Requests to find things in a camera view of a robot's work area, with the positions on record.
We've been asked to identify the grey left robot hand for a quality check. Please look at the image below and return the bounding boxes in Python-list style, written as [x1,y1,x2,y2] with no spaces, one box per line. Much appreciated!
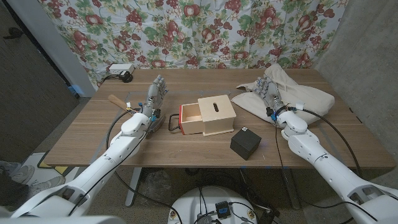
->
[141,74,170,121]

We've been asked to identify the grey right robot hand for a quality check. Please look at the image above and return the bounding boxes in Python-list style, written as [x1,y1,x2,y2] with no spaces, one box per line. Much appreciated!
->
[253,76,289,118]

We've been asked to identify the beige jacket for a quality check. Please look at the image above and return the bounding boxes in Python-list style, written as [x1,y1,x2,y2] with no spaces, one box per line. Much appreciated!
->
[231,63,336,127]

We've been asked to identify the wooden drawer red front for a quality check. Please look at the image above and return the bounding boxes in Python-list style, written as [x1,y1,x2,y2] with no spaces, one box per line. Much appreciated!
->
[168,103,205,136]

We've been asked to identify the black box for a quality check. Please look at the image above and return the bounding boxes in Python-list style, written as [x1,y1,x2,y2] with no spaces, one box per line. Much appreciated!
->
[229,126,262,161]

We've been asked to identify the wooden box housing with slot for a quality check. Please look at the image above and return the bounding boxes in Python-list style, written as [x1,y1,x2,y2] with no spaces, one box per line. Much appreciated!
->
[197,94,237,137]

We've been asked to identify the black plug adapter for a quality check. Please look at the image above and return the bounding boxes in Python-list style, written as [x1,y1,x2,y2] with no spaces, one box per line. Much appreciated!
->
[102,70,134,83]

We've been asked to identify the white power strip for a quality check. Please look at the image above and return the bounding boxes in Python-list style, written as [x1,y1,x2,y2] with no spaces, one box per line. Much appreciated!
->
[108,63,136,75]

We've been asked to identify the floral fruit print backdrop cloth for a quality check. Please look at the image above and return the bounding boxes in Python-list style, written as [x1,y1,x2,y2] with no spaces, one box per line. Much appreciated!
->
[39,0,349,90]

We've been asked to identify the clear plastic bag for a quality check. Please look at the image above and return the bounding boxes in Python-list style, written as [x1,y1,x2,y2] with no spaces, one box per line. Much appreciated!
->
[138,169,174,206]

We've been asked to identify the white table leg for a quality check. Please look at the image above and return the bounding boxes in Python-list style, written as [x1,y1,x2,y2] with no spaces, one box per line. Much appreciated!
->
[125,167,142,207]

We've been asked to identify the grey table leg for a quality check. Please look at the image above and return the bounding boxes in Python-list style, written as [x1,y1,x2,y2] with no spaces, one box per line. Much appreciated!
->
[281,167,301,210]

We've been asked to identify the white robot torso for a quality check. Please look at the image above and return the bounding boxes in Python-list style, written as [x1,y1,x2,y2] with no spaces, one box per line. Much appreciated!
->
[167,185,258,224]

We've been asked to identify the black module with blue label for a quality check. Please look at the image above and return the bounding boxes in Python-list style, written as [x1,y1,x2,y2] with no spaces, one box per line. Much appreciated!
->
[215,200,231,218]

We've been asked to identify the grey sneaker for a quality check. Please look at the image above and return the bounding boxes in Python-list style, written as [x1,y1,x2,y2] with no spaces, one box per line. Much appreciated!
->
[0,161,35,185]
[27,175,66,197]

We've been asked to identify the dark trouser leg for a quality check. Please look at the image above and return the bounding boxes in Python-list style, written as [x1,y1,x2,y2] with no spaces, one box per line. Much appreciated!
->
[0,170,29,207]

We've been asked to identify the hammer with wooden handle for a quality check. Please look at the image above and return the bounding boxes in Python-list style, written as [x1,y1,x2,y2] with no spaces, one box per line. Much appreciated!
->
[108,94,167,140]

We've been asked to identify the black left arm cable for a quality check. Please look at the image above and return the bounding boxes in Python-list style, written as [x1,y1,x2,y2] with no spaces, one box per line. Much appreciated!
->
[68,105,147,217]

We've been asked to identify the black door handle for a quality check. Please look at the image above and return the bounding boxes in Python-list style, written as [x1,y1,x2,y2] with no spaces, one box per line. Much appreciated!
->
[2,27,24,40]

